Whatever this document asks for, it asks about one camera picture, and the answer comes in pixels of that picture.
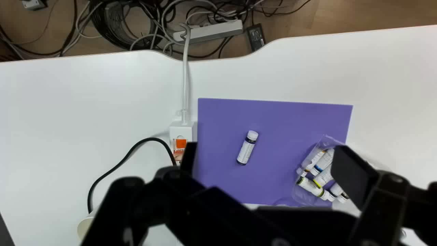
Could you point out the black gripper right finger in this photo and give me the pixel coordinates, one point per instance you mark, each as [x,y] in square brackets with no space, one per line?
[388,202]

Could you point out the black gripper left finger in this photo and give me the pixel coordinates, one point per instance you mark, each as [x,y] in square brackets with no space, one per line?
[194,213]

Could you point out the white vial on mat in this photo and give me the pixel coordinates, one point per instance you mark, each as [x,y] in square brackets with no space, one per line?
[247,146]

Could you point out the purple rectangular mat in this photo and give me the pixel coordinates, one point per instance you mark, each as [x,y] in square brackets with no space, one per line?
[285,131]

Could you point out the white floor power strip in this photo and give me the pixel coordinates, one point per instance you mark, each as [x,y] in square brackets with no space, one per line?
[214,32]

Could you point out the black power adapter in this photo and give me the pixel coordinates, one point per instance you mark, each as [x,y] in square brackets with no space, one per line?
[255,37]

